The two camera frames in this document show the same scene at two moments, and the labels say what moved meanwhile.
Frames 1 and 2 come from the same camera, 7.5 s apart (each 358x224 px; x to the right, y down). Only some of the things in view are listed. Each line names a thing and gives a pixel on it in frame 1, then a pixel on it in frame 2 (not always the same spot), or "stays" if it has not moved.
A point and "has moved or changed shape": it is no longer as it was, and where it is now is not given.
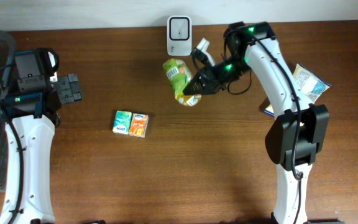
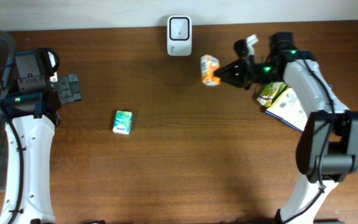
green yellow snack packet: [179, 74] has moved or changed shape
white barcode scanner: [179, 33] stays
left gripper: [71, 88] stays
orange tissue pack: [138, 125] has moved or changed shape
